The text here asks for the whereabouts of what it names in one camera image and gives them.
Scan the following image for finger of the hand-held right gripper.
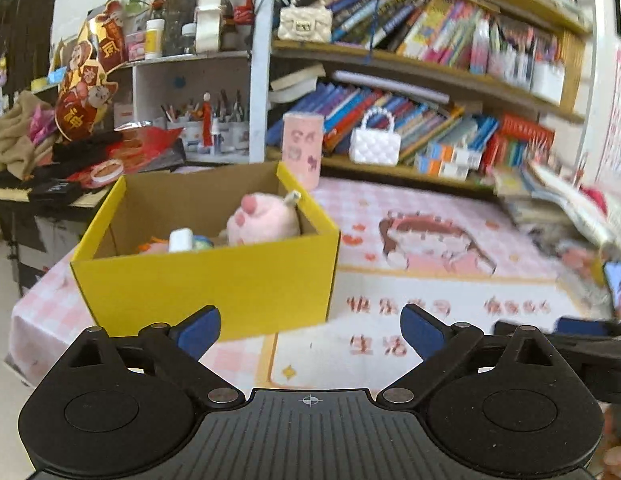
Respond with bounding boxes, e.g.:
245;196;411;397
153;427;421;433
493;316;621;346

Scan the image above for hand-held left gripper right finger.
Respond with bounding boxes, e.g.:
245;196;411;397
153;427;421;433
377;303;567;409

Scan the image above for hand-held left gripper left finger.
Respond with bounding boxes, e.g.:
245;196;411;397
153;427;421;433
55;304;245;409

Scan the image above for yellow cardboard box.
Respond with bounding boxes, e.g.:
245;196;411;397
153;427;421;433
69;161;342;345

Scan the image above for person's right hand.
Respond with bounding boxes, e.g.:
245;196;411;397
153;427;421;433
601;405;621;480

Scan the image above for pink checkered tablecloth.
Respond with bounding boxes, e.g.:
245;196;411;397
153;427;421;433
10;175;621;401

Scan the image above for white rounded case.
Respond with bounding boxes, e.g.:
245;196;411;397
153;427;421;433
168;228;194;254

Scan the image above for pile of magazines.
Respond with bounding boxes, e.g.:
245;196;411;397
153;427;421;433
493;159;621;266

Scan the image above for pink paw plush toy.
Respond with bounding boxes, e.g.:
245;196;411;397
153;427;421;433
219;191;304;247

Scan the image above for orange white boxes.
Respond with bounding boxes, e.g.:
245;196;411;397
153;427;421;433
415;141;485;182

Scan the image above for tape roll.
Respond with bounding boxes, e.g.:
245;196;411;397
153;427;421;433
90;159;124;184

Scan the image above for red paper sheets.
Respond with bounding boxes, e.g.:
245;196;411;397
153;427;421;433
65;122;186;183

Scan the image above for pink cylinder cup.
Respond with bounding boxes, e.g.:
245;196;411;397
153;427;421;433
282;112;326;192

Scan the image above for group of pen holders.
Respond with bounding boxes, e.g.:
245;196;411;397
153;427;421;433
160;91;251;153

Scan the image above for row of books low shelf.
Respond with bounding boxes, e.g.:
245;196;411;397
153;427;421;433
266;82;556;171

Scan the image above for black electric keyboard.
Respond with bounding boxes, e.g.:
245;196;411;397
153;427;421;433
0;177;96;208

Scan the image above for wooden bookshelf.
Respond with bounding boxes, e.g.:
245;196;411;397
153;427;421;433
250;0;596;191

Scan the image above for white cubby shelf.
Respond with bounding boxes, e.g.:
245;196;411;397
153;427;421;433
113;50;254;163

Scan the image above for beige lying book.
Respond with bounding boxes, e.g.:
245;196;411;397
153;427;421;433
268;62;327;105

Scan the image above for beige cloth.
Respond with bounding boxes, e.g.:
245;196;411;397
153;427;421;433
0;91;60;180

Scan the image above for red gold paper decoration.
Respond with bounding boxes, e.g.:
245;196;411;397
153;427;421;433
54;1;129;144

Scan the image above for white bottle yellow label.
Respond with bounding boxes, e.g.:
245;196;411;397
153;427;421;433
145;18;166;60

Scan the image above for row of books tall shelf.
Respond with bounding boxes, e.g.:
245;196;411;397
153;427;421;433
331;0;566;106

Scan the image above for white ribbon roll holder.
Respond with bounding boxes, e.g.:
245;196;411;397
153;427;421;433
194;0;224;54

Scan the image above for white quilted pearl-handle purse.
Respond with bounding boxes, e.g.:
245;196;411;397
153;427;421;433
349;107;402;165

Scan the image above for cream quilted pearl-handle purse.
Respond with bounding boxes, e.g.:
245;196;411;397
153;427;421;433
277;0;334;44

